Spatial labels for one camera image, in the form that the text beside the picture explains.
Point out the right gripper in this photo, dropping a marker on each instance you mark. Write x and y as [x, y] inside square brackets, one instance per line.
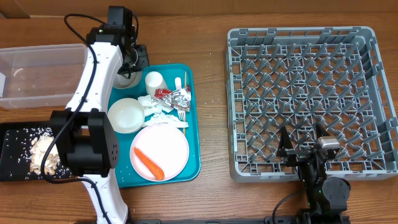
[296, 155]

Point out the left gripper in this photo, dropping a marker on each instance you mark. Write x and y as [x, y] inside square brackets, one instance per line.
[142, 60]

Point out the grey bowl with rice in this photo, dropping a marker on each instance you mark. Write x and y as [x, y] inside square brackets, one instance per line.
[121, 83]

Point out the white bowl with peanuts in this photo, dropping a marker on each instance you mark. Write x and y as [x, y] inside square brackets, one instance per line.
[126, 115]

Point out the orange carrot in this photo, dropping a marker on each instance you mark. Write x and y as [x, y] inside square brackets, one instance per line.
[155, 170]

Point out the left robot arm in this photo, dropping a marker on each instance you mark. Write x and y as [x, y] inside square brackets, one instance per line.
[84, 137]

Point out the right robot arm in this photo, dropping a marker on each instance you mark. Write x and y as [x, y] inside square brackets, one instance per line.
[327, 196]

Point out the grey dishwasher rack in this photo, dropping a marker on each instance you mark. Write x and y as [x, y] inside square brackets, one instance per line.
[298, 77]

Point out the food waste pile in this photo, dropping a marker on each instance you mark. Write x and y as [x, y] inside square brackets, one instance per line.
[34, 143]

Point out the white paper cup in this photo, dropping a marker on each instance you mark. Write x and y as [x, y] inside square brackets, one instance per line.
[154, 81]

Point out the red sauce packet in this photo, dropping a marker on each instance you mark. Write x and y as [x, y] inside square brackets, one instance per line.
[162, 92]

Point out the wooden chopstick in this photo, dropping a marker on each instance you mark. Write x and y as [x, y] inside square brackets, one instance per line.
[185, 90]

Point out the crumpled white napkin upper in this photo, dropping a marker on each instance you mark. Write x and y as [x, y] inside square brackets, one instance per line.
[153, 107]

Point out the crumpled white napkin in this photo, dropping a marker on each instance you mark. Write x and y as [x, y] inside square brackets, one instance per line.
[162, 118]
[153, 107]

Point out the crumpled aluminium foil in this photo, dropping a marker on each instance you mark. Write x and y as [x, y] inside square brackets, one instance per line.
[171, 99]

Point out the teal plastic tray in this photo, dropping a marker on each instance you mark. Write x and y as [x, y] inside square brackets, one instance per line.
[125, 173]

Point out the crumpled white napkin lower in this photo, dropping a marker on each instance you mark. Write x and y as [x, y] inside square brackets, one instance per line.
[162, 118]

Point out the white plastic fork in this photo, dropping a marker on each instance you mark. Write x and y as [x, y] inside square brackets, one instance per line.
[181, 112]

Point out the white round plate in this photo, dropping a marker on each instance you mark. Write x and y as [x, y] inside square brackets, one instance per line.
[166, 146]

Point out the clear plastic bin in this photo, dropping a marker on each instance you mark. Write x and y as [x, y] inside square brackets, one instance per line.
[37, 76]

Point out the black plastic bin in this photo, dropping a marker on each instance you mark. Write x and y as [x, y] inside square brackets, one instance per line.
[11, 150]

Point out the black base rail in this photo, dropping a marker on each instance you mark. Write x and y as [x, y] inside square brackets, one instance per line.
[266, 220]

